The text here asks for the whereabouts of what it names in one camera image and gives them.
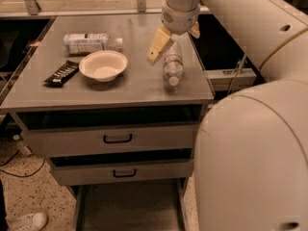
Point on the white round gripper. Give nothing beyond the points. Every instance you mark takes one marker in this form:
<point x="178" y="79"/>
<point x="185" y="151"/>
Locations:
<point x="180" y="20"/>

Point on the clear plastic water bottle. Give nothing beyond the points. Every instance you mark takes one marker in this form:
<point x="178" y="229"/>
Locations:
<point x="173" y="68"/>

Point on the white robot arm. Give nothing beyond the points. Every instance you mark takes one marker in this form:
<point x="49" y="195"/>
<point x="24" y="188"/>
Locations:
<point x="250" y="166"/>

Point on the white labelled plastic bottle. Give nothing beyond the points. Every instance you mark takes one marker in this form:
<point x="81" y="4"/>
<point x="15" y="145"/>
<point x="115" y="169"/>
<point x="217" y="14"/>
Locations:
<point x="86" y="43"/>

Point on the grey drawer cabinet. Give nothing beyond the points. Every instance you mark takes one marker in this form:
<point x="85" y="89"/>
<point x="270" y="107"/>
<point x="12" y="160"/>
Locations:
<point x="141" y="84"/>

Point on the grey top drawer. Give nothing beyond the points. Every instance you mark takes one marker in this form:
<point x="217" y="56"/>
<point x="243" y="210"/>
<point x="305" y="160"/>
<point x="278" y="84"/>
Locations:
<point x="112" y="130"/>

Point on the grey drawer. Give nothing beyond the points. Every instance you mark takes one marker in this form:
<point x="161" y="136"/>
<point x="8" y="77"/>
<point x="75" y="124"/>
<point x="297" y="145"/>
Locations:
<point x="156" y="205"/>
<point x="122" y="167"/>
<point x="112" y="130"/>

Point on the grey middle drawer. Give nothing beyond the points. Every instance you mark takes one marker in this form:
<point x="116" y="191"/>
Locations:
<point x="122" y="167"/>

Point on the grey bottom drawer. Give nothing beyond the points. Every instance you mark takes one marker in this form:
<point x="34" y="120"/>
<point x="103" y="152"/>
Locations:
<point x="156" y="205"/>

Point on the grey metal beam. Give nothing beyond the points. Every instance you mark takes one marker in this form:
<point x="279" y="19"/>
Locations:
<point x="228" y="79"/>

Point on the white paper bowl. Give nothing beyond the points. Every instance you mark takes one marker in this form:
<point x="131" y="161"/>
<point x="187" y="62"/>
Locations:
<point x="103" y="66"/>

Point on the black snack bar wrapper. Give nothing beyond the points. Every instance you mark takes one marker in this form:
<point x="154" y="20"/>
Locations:
<point x="62" y="74"/>

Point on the white plug adapter on floor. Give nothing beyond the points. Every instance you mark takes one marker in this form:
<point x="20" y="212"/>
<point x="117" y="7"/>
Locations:
<point x="22" y="146"/>

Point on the white sneaker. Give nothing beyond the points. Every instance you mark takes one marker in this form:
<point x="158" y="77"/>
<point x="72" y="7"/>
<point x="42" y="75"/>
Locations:
<point x="30" y="222"/>

